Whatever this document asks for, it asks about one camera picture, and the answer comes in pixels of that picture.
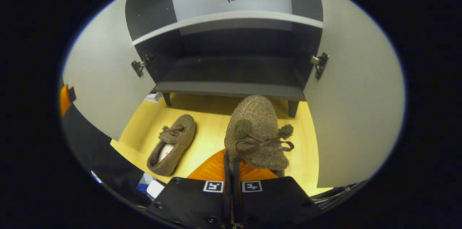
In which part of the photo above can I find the black cable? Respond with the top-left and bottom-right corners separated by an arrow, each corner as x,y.
310,182 -> 365,206

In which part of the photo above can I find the grey shoe cabinet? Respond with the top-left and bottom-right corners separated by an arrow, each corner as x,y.
125,0 -> 324,118

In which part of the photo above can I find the brown fuzzy shoe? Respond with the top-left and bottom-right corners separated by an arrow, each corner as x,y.
147,114 -> 196,177
224,95 -> 295,178

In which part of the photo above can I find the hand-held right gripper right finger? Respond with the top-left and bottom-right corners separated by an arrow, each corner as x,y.
233,157 -> 323,228

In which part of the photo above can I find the white plastic object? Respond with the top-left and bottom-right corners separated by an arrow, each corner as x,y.
146,180 -> 166,199

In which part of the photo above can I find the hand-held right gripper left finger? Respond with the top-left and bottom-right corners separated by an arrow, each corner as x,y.
146,148 -> 231,228

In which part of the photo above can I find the white paper box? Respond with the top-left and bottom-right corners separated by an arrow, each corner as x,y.
144,92 -> 164,103

